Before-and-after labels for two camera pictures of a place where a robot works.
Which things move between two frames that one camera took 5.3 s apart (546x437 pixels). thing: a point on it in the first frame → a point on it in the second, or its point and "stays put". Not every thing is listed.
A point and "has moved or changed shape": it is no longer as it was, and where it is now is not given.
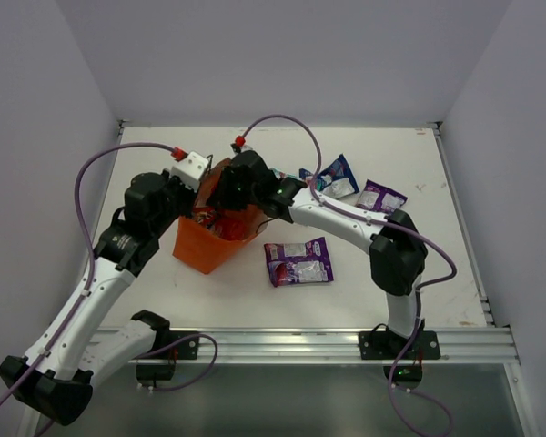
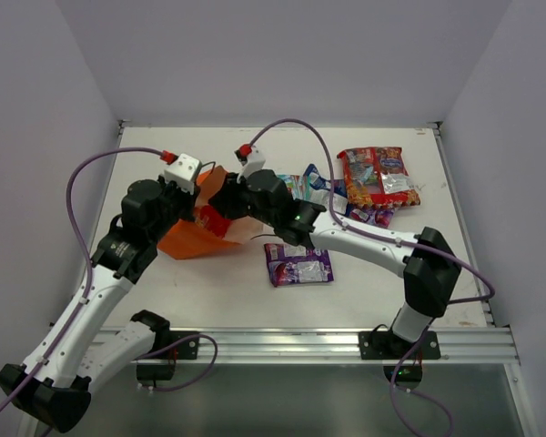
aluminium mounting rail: x=290 y=348 stays put
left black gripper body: x=187 y=200 stays put
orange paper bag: x=196 y=243 has moved or changed shape
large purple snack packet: x=298 y=262 stays put
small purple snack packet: x=377 y=198 has moved or changed shape
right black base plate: x=387 y=345 stays put
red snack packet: x=234 y=228 → x=376 y=177
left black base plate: x=187 y=349 stays put
